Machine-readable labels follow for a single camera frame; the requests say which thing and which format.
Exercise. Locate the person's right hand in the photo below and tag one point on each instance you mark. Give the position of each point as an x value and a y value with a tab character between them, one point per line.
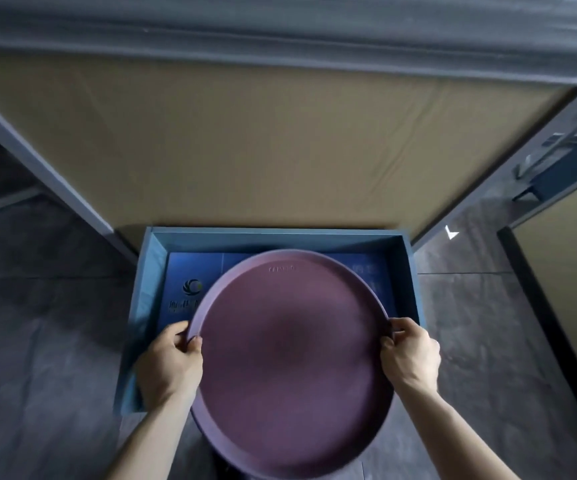
413	357

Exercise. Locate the person's left hand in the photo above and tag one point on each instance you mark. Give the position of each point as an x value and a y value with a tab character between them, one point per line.
168	367

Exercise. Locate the person's left thumb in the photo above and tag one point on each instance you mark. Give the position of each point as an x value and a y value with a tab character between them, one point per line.
194	347

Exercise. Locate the person's right thumb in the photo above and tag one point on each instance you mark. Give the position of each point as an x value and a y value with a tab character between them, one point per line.
386	350

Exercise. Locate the round purple tray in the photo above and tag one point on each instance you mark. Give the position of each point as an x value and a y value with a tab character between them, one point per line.
291	362

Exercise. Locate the person's left forearm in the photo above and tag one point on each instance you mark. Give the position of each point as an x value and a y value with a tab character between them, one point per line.
146	439

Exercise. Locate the person's right forearm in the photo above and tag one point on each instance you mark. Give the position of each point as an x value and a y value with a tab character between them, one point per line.
456	437

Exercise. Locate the dark blue printed booklet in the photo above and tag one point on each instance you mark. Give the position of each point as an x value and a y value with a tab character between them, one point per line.
188	287

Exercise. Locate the blue open box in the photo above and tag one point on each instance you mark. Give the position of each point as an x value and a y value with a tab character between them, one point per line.
153	294

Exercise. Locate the tan door with dark edge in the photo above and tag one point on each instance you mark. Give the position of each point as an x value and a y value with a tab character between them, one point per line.
568	274

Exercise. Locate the grey metal bed frame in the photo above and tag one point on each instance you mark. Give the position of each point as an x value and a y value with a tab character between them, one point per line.
288	37

